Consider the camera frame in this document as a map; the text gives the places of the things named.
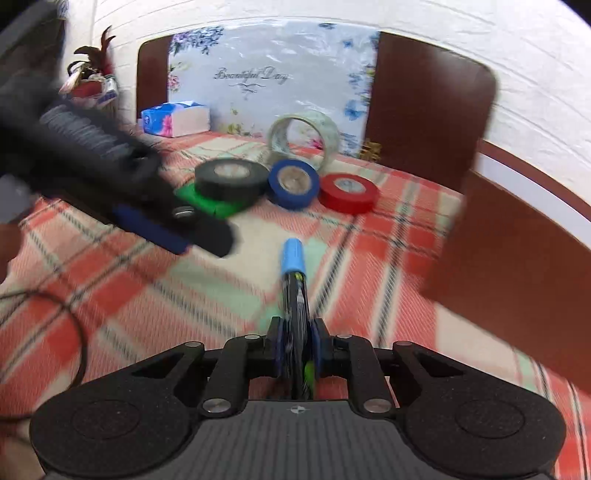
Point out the blue electrical tape roll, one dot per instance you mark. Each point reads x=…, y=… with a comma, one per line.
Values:
x=293, y=184

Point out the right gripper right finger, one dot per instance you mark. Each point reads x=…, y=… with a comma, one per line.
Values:
x=352, y=358

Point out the clear packing tape roll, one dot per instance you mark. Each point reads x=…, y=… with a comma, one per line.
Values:
x=310, y=136

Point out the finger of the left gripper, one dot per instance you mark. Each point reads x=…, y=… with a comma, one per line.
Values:
x=147, y=228
x=213, y=235

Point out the black electrical tape roll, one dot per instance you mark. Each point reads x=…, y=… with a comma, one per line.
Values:
x=231, y=180

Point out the floral plastic bedding bag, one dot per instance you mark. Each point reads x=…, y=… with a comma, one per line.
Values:
x=250, y=74

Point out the green packet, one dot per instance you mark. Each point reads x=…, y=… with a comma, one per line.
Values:
x=216, y=208

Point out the red feather decoration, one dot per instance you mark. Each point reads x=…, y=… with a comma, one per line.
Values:
x=91, y=82

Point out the red electrical tape roll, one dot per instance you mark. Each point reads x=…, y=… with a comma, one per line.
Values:
x=348, y=194

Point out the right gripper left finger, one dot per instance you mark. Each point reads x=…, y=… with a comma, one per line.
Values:
x=240, y=360

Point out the brown cardboard shoe box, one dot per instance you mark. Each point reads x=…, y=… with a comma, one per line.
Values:
x=517, y=262

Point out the person's left hand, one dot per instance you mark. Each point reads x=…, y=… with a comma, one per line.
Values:
x=10, y=245

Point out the blue capped black marker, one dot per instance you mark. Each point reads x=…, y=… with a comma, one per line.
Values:
x=298, y=356

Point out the blue pink tissue pack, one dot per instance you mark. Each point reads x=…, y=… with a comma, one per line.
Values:
x=172, y=120

